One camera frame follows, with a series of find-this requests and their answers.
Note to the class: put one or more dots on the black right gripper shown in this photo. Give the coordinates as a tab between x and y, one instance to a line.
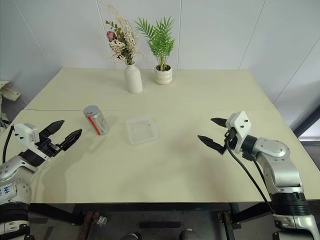
230	140

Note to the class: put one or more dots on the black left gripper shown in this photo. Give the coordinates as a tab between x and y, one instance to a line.
48	146

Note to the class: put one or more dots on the grey plastic jar lid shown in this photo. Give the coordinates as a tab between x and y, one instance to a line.
90	110

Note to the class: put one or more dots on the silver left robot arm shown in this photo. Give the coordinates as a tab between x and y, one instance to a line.
10	170

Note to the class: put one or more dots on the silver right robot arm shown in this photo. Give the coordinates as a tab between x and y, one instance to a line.
282	170

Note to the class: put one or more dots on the clear plastic container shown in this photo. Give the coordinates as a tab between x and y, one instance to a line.
142	130

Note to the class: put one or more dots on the white ribbed plant pot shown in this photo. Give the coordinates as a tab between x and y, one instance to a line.
163	76

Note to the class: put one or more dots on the white ceramic vase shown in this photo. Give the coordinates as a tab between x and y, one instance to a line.
133	80

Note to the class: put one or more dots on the dark rounded shape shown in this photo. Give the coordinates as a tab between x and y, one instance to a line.
132	236
190	235

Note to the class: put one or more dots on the green palm plant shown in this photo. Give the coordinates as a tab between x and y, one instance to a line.
160	42

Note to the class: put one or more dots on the dried flower bouquet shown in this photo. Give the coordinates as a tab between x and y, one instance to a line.
123	45

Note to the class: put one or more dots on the black flat bar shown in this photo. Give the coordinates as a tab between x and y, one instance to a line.
160	224

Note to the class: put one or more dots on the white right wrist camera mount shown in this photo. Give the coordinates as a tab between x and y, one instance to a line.
241	125

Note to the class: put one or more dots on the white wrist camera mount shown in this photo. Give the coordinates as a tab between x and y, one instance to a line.
241	125
25	131

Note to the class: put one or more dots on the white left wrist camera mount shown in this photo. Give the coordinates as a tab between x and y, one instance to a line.
25	131

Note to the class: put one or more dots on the black metal table frame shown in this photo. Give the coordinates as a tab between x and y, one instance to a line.
150	207

